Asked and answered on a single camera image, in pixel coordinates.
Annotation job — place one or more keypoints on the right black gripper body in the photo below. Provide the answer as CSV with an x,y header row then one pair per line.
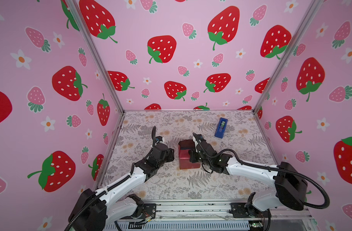
x,y
195,157

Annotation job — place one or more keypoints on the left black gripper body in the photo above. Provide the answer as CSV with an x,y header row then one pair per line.
x,y
168,157

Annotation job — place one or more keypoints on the dark red wrapping paper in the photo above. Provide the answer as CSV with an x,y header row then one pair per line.
x,y
184,147

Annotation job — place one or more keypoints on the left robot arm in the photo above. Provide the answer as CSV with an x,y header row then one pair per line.
x,y
96,209

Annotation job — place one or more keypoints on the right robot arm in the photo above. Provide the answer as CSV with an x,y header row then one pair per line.
x,y
286,188

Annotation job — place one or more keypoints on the blue tape dispenser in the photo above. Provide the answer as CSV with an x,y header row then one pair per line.
x,y
221,128

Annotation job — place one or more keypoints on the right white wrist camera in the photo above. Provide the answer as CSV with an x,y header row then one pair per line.
x,y
198,139

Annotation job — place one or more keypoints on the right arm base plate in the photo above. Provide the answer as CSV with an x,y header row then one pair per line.
x,y
239,210

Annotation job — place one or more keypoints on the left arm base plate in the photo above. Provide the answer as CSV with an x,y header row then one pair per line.
x,y
144,211

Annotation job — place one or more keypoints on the aluminium rail frame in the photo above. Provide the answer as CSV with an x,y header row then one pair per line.
x,y
213,215

